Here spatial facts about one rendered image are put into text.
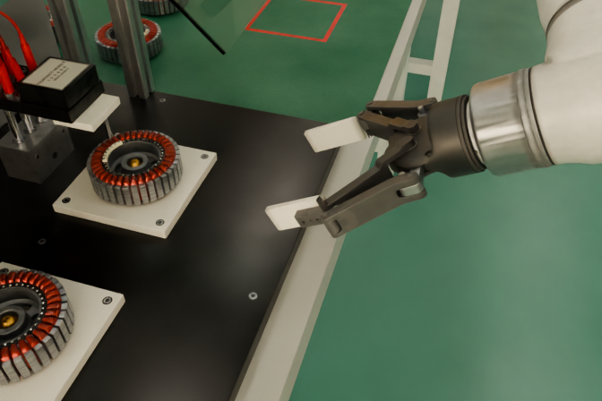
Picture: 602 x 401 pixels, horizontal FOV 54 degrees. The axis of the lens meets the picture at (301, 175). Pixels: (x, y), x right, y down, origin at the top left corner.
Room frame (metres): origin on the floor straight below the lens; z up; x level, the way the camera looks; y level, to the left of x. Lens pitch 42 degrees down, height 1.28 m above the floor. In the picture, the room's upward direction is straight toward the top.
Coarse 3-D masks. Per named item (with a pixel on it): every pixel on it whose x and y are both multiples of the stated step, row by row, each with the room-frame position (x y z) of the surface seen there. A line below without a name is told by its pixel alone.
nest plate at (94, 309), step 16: (0, 272) 0.41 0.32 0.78; (64, 288) 0.39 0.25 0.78; (80, 288) 0.39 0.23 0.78; (96, 288) 0.39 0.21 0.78; (80, 304) 0.37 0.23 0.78; (96, 304) 0.37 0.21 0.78; (112, 304) 0.37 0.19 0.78; (80, 320) 0.35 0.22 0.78; (96, 320) 0.35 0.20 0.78; (112, 320) 0.35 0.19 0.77; (80, 336) 0.33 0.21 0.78; (96, 336) 0.33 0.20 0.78; (64, 352) 0.31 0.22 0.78; (80, 352) 0.31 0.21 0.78; (48, 368) 0.29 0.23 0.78; (64, 368) 0.29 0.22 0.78; (80, 368) 0.30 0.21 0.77; (16, 384) 0.28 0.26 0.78; (32, 384) 0.28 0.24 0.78; (48, 384) 0.28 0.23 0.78; (64, 384) 0.28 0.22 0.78; (0, 400) 0.26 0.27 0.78; (16, 400) 0.26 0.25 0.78; (32, 400) 0.26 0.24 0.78; (48, 400) 0.26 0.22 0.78
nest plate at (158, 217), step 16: (192, 160) 0.59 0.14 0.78; (208, 160) 0.59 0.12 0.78; (80, 176) 0.56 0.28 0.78; (192, 176) 0.56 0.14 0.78; (64, 192) 0.53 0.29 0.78; (80, 192) 0.53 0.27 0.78; (176, 192) 0.53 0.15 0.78; (192, 192) 0.54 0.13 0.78; (64, 208) 0.51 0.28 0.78; (80, 208) 0.51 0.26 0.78; (96, 208) 0.51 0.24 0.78; (112, 208) 0.51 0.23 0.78; (128, 208) 0.51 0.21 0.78; (144, 208) 0.51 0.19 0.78; (160, 208) 0.51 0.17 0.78; (176, 208) 0.51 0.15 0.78; (112, 224) 0.49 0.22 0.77; (128, 224) 0.48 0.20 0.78; (144, 224) 0.48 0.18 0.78; (160, 224) 0.48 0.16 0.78
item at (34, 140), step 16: (48, 128) 0.61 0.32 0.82; (64, 128) 0.63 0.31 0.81; (0, 144) 0.58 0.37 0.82; (16, 144) 0.58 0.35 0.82; (32, 144) 0.58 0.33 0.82; (48, 144) 0.59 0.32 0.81; (64, 144) 0.62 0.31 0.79; (16, 160) 0.57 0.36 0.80; (32, 160) 0.56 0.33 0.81; (48, 160) 0.58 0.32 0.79; (16, 176) 0.57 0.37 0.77; (32, 176) 0.56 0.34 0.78
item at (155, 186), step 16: (112, 144) 0.58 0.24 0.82; (128, 144) 0.59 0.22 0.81; (144, 144) 0.59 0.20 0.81; (160, 144) 0.59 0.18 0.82; (176, 144) 0.59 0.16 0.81; (96, 160) 0.55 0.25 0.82; (112, 160) 0.57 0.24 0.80; (128, 160) 0.57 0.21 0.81; (144, 160) 0.56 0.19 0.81; (160, 160) 0.55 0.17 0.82; (176, 160) 0.56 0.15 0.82; (96, 176) 0.53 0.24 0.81; (112, 176) 0.52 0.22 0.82; (128, 176) 0.52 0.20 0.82; (144, 176) 0.52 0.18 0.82; (160, 176) 0.53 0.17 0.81; (176, 176) 0.54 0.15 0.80; (96, 192) 0.52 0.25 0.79; (112, 192) 0.51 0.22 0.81; (128, 192) 0.51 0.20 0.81; (144, 192) 0.51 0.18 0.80; (160, 192) 0.52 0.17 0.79
